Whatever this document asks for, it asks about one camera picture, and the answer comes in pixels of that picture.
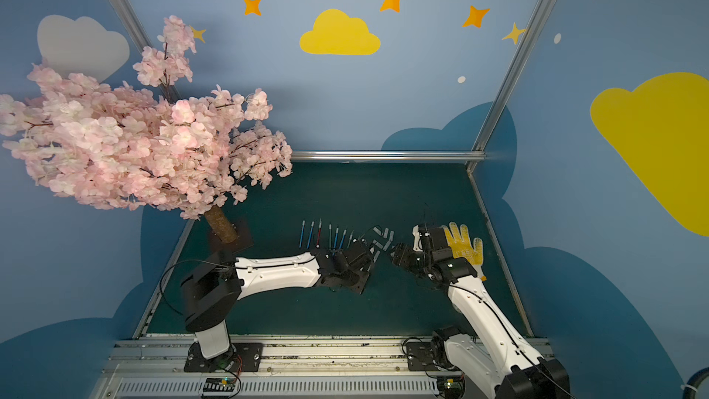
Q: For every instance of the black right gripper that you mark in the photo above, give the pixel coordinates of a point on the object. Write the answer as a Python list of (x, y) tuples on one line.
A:
[(409, 258)]

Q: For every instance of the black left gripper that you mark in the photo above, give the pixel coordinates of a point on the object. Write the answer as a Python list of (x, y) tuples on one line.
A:
[(359, 264)]

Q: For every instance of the short blue carving knife capped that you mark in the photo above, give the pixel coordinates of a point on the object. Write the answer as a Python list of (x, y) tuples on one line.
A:
[(342, 239)]

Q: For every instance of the blue carving knife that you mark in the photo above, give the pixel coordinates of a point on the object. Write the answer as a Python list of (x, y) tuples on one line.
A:
[(310, 234), (301, 235)]

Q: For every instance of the red carving knife capped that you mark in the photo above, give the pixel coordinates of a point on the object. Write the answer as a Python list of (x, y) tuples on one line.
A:
[(318, 235)]

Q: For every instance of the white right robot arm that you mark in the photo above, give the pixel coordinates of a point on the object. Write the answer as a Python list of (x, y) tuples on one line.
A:
[(495, 357)]

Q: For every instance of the yellow work glove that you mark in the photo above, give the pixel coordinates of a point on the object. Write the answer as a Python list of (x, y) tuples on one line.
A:
[(463, 245)]

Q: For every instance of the right round green circuit board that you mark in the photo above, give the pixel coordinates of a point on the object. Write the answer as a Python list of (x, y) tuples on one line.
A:
[(450, 388)]

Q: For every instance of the left green circuit board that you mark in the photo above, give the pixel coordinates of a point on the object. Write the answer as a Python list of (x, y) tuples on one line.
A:
[(219, 387)]

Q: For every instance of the pink artificial blossom tree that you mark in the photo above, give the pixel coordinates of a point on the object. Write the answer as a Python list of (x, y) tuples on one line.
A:
[(124, 147)]

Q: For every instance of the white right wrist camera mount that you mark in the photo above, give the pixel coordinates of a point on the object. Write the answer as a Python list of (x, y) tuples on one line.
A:
[(417, 245)]

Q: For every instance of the horizontal aluminium frame rail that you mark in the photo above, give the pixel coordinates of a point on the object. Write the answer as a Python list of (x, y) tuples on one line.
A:
[(388, 156)]

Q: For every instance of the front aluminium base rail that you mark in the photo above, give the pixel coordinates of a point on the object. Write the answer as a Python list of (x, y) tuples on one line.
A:
[(277, 366)]

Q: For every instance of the right slanted aluminium frame post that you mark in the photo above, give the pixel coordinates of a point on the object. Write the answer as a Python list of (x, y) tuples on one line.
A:
[(524, 50)]

